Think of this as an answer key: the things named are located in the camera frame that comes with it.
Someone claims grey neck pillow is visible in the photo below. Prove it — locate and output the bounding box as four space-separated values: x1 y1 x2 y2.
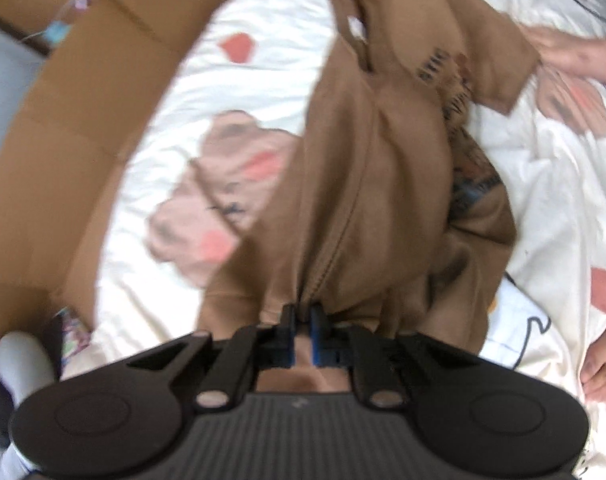
0 330 58 480

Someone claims person's foot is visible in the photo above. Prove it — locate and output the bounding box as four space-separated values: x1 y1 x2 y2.
525 26 606 88
580 327 606 403

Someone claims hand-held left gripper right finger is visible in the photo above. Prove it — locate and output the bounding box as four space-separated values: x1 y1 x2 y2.
310 304 480 409

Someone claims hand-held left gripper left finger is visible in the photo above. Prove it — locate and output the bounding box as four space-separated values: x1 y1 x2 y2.
125 303 298 409

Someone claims floral patterned cloth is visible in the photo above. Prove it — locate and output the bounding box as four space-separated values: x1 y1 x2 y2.
53 307 91 361

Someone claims flattened cardboard box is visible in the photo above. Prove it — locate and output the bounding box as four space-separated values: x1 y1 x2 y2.
0 0 248 351

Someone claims brown printed t-shirt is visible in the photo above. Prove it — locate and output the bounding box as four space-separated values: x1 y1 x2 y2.
195 0 541 356

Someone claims bear print bed sheet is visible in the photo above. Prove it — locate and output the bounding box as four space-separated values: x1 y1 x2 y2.
63 0 606 480

